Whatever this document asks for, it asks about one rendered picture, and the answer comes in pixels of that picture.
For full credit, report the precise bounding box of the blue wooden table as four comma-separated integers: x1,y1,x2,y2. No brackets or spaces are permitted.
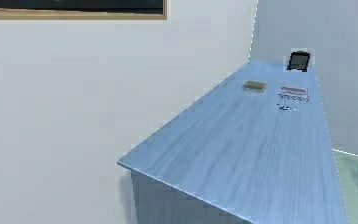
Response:
116,59,350,224

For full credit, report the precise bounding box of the black framed tablet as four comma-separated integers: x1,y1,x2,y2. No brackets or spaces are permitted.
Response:
286,50,311,72

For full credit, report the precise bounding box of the wood framed dark picture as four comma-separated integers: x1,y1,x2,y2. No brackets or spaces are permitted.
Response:
0,0,168,21

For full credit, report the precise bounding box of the red and white paper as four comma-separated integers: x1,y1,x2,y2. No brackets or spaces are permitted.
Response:
277,86,310,104

